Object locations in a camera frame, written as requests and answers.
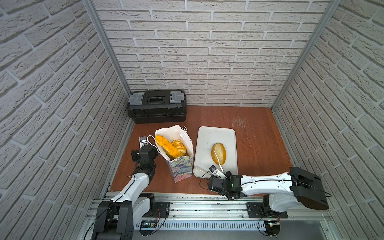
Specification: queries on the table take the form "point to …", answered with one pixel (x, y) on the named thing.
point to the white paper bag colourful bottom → (181, 167)
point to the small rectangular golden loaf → (179, 146)
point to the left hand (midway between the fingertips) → (144, 144)
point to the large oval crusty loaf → (219, 149)
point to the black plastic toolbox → (157, 106)
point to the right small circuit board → (272, 227)
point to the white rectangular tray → (206, 137)
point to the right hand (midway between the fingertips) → (223, 180)
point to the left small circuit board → (147, 227)
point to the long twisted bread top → (171, 152)
